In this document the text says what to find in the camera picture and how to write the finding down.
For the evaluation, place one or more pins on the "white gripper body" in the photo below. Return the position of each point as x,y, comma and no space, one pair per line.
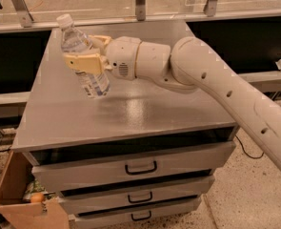
121,57

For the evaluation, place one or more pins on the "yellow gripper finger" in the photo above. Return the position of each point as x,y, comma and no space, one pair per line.
100,41
88,63

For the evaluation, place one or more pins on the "clear plastic water bottle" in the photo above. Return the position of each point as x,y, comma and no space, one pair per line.
75,41

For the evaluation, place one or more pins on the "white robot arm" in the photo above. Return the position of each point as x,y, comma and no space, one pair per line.
182,68

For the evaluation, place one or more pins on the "grey drawer cabinet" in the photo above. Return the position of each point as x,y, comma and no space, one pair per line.
61,124

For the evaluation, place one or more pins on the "top grey drawer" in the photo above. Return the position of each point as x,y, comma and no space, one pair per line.
114,169

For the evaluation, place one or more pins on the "grey drawer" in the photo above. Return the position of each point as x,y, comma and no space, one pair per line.
114,169
136,195
136,213

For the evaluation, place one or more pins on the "green packet in box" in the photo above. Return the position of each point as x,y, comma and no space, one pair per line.
32,188

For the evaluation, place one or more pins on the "middle grey drawer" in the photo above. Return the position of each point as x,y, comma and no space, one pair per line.
136,195

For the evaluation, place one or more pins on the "orange fruit in box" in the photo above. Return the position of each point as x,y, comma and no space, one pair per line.
37,197

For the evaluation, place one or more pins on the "bottom grey drawer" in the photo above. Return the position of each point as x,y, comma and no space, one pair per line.
136,213

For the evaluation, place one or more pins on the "cardboard box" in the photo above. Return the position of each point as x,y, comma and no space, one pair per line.
20,213

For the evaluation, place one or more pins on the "metal railing frame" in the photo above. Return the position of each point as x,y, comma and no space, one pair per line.
40,15

